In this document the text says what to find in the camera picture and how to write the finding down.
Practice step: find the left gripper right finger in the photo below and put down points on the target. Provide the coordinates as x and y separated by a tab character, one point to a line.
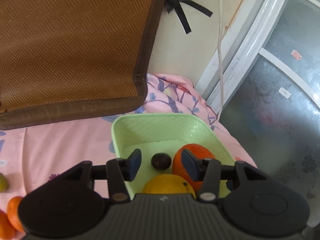
211	172

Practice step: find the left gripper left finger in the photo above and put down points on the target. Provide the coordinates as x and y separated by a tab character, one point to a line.
116	172

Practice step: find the dark purple plum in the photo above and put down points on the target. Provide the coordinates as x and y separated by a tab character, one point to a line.
161	161

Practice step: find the small green fruit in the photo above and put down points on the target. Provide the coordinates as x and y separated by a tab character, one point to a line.
4	185

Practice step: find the large orange fruit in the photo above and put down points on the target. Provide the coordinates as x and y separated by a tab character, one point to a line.
186	167

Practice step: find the yellow lemon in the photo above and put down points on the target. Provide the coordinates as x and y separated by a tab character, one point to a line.
168	184

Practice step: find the light green plastic basket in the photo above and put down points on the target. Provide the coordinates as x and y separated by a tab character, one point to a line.
161	133

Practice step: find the pink patterned bed sheet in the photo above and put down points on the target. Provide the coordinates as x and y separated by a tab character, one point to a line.
32	156

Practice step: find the brown woven seat cushion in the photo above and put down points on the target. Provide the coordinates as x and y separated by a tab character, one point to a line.
64	60

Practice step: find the black cushion tie ribbon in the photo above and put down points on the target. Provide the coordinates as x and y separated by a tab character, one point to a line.
175	5

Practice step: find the white door frame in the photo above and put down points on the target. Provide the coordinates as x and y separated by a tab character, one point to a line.
239	47

